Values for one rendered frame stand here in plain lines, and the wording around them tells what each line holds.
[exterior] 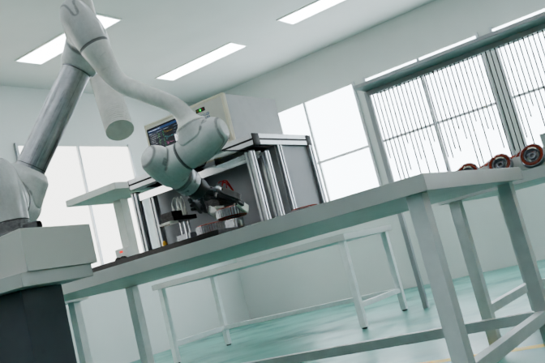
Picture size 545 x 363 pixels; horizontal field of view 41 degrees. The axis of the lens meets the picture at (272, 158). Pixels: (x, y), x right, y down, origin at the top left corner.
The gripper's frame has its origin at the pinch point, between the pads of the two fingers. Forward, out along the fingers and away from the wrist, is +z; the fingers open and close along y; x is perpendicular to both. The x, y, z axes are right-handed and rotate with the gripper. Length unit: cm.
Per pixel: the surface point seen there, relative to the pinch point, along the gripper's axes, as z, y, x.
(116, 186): 32, -107, 59
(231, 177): 26, -25, 36
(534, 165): 119, 70, 61
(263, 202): 19.7, -2.2, 13.7
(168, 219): 14, -46, 16
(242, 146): 9.3, -6.0, 34.8
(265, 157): 19.4, -2.6, 34.1
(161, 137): 4, -47, 51
